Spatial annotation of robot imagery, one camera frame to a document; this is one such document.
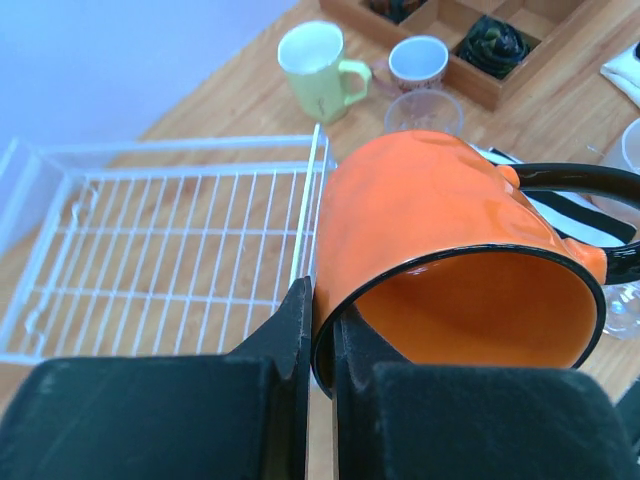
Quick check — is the clear glass front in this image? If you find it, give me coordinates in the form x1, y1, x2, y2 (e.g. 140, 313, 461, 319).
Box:
603, 281, 640, 340

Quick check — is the white wire dish rack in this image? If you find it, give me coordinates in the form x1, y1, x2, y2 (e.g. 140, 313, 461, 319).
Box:
1, 126, 335, 366

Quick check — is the clear glass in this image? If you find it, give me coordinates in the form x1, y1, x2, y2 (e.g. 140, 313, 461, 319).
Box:
384, 89, 464, 136
603, 281, 640, 340

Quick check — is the cream folded cloth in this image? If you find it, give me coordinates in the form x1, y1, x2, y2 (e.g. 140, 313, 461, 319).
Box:
600, 43, 640, 107

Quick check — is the black white striped cloth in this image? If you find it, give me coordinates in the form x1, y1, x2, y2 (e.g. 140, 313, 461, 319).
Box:
479, 144, 640, 249

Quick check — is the wooden compartment tray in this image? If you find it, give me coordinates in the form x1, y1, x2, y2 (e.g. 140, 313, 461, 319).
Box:
319, 0, 611, 111

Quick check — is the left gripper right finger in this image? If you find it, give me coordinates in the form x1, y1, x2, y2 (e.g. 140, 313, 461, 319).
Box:
333, 308, 638, 479

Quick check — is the large pink mug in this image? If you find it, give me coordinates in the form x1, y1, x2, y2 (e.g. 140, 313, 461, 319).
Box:
600, 118, 640, 174

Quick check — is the small pink mug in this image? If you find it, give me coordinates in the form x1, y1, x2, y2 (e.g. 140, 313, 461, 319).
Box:
371, 35, 449, 96

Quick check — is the light green mug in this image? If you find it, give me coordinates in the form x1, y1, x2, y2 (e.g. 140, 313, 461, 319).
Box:
277, 20, 373, 124

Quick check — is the dark orange rolled sock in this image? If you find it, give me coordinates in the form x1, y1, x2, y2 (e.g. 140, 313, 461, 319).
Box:
368, 0, 427, 24

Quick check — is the orange mug black handle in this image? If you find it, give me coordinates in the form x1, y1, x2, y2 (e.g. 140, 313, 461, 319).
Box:
312, 130, 639, 394

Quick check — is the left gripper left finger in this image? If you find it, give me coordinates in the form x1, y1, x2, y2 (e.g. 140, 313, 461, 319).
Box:
1, 278, 312, 479

